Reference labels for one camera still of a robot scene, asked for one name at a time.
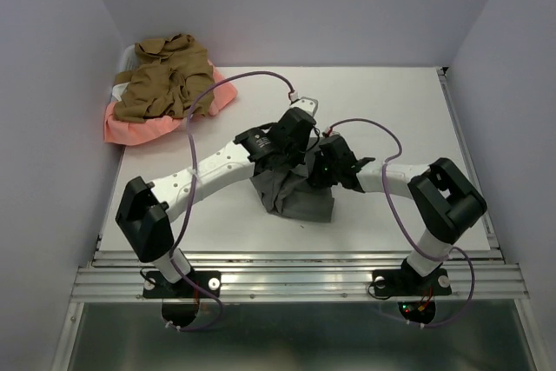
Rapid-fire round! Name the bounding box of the white garment under pile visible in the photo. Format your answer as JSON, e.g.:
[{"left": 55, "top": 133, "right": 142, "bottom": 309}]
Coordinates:
[{"left": 111, "top": 44, "right": 140, "bottom": 102}]

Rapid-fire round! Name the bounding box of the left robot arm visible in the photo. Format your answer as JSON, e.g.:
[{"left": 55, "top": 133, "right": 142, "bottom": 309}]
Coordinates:
[{"left": 116, "top": 105, "right": 316, "bottom": 296}]

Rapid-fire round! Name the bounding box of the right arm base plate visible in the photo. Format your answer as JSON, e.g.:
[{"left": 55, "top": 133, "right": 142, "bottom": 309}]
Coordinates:
[{"left": 367, "top": 268, "right": 452, "bottom": 300}]

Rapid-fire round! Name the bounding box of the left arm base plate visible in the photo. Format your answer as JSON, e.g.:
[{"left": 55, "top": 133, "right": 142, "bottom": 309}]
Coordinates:
[{"left": 140, "top": 270, "right": 222, "bottom": 299}]

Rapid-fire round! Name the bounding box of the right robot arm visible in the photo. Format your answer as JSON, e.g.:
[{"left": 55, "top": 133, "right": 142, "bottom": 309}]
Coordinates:
[{"left": 308, "top": 135, "right": 487, "bottom": 293}]

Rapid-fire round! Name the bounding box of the grey pleated skirt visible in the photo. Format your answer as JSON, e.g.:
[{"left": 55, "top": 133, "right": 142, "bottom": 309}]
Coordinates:
[{"left": 250, "top": 137, "right": 334, "bottom": 223}]

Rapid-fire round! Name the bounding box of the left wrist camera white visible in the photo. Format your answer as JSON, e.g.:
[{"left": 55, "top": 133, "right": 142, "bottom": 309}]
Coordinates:
[{"left": 288, "top": 91, "right": 319, "bottom": 117}]

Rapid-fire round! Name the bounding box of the pink skirt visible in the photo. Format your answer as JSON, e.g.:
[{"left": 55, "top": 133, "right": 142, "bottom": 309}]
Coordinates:
[{"left": 103, "top": 83, "right": 238, "bottom": 146}]

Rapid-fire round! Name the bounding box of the tan brown skirt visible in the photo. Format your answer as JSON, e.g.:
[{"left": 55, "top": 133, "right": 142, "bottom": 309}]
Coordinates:
[{"left": 114, "top": 34, "right": 215, "bottom": 123}]

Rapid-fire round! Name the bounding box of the aluminium mounting rail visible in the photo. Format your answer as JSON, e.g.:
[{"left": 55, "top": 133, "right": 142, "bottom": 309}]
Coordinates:
[{"left": 70, "top": 250, "right": 529, "bottom": 303}]

